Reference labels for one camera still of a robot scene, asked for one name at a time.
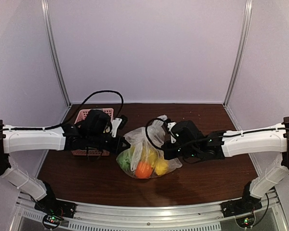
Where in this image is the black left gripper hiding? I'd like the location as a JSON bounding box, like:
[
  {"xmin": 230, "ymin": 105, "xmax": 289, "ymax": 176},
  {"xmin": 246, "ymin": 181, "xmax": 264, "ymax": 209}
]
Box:
[{"xmin": 87, "ymin": 132, "xmax": 131, "ymax": 155}]

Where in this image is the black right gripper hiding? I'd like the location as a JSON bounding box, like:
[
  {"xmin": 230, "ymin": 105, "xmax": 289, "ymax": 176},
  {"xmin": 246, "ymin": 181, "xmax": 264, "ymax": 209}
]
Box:
[{"xmin": 162, "ymin": 140, "xmax": 199, "ymax": 160}]

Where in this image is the clear plastic bag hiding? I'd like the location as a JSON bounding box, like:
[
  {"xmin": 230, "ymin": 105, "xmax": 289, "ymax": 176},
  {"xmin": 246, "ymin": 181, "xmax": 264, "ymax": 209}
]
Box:
[{"xmin": 116, "ymin": 115, "xmax": 182, "ymax": 179}]

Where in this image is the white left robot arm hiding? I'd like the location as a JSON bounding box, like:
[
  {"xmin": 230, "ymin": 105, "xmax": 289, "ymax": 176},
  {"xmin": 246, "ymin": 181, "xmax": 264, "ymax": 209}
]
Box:
[{"xmin": 0, "ymin": 109, "xmax": 130, "ymax": 214}]

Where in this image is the green fruit in bag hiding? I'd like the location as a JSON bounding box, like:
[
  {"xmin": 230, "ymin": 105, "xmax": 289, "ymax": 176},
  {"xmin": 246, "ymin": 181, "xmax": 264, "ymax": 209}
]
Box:
[{"xmin": 117, "ymin": 152, "xmax": 132, "ymax": 172}]

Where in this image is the orange fruit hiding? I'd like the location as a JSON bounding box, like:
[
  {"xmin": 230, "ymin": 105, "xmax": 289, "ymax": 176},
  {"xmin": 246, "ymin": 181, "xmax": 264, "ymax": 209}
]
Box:
[{"xmin": 135, "ymin": 162, "xmax": 152, "ymax": 179}]

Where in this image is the yellow banana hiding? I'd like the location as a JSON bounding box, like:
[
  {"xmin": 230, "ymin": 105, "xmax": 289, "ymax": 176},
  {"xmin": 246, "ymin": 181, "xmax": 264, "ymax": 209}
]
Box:
[{"xmin": 131, "ymin": 142, "xmax": 158, "ymax": 166}]

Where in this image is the pink perforated plastic basket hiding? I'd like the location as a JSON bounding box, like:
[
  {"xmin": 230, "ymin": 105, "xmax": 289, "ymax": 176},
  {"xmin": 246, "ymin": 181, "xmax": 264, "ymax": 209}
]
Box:
[{"xmin": 72, "ymin": 108, "xmax": 114, "ymax": 156}]

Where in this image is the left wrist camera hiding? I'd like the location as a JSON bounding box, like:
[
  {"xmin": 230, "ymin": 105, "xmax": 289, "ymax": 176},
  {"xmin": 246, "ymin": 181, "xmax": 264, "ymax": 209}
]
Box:
[{"xmin": 110, "ymin": 115, "xmax": 128, "ymax": 138}]

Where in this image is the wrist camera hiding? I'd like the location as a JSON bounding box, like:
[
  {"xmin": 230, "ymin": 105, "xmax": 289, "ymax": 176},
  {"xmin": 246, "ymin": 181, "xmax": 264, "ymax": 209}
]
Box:
[
  {"xmin": 163, "ymin": 118, "xmax": 176, "ymax": 134},
  {"xmin": 110, "ymin": 115, "xmax": 128, "ymax": 138}
]

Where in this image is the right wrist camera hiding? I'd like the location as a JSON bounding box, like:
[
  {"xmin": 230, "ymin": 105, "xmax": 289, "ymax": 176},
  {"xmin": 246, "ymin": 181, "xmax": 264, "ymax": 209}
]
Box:
[{"xmin": 163, "ymin": 118, "xmax": 176, "ymax": 134}]

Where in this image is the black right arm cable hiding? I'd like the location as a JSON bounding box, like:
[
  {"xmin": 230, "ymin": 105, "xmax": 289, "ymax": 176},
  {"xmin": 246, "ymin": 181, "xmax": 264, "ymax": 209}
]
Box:
[{"xmin": 145, "ymin": 117, "xmax": 222, "ymax": 151}]

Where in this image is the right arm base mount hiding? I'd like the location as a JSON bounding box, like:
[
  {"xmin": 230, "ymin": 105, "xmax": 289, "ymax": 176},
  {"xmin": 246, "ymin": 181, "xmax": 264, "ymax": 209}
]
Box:
[{"xmin": 220, "ymin": 198, "xmax": 262, "ymax": 229}]

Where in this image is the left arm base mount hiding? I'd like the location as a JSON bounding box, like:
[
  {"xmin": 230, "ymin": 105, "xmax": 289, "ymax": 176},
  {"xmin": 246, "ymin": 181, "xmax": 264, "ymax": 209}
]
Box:
[{"xmin": 34, "ymin": 200, "xmax": 76, "ymax": 230}]

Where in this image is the aluminium corner post right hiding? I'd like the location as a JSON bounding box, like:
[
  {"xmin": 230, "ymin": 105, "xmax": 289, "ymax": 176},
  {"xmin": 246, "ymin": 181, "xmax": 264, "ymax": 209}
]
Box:
[{"xmin": 223, "ymin": 0, "xmax": 253, "ymax": 106}]

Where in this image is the aluminium corner post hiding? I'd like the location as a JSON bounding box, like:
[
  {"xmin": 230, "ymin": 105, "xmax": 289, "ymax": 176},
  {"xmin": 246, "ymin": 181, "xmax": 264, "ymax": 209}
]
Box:
[
  {"xmin": 40, "ymin": 0, "xmax": 71, "ymax": 108},
  {"xmin": 223, "ymin": 0, "xmax": 253, "ymax": 106}
]

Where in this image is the aluminium corner post left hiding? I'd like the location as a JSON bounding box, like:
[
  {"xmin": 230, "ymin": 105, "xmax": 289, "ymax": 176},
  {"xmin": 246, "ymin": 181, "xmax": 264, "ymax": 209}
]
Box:
[{"xmin": 40, "ymin": 0, "xmax": 71, "ymax": 108}]

